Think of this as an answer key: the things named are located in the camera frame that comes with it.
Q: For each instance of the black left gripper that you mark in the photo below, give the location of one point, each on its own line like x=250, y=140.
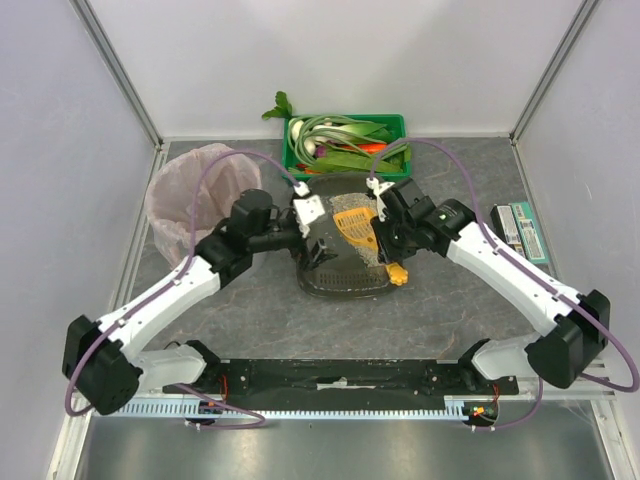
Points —
x=307, y=245

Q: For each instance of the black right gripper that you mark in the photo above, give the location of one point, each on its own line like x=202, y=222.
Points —
x=385, y=240

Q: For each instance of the dark grey litter tray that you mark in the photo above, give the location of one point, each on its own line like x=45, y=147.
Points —
x=346, y=276

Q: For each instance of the yellow litter scoop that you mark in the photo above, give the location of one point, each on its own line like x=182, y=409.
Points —
x=355, y=226

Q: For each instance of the pink plastic trash bag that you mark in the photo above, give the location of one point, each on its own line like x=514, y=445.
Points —
x=192, y=193

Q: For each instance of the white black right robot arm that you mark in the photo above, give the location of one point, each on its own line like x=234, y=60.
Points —
x=565, y=339

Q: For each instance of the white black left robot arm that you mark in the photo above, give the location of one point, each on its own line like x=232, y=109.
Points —
x=107, y=361

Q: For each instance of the grey cat litter pile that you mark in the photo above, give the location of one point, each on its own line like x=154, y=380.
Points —
x=349, y=201

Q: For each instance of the black box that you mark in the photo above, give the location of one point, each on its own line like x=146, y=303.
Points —
x=505, y=227

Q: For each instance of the teal box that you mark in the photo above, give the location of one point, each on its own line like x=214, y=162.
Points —
x=530, y=232

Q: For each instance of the green plastic vegetable crate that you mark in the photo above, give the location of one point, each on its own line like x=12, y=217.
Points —
x=387, y=151

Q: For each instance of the orange carrot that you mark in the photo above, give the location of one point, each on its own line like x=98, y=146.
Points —
x=372, y=148

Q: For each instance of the green spinach leaves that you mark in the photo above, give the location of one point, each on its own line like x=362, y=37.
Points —
x=342, y=161

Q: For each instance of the long green beans bundle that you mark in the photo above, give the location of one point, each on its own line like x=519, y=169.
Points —
x=311, y=137

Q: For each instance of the white radish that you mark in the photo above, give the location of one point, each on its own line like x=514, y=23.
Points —
x=296, y=140

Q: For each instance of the green leafy sprig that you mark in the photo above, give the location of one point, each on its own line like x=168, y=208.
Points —
x=283, y=109

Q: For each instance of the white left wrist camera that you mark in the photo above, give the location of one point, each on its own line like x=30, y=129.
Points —
x=308, y=207

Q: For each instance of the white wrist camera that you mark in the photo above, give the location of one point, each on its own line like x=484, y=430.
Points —
x=308, y=207
x=377, y=188

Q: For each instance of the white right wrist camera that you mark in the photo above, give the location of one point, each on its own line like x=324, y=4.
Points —
x=377, y=188

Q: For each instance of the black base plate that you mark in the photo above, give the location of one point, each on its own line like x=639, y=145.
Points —
x=346, y=383

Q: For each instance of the slotted cable duct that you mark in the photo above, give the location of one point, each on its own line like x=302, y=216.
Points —
x=185, y=407

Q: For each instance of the aluminium frame post right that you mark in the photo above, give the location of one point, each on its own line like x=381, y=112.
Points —
x=579, y=22

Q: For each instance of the aluminium frame post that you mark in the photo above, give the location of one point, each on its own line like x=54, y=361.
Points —
x=104, y=46
x=579, y=22

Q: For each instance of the aluminium frame post left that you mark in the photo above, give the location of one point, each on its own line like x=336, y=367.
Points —
x=104, y=46

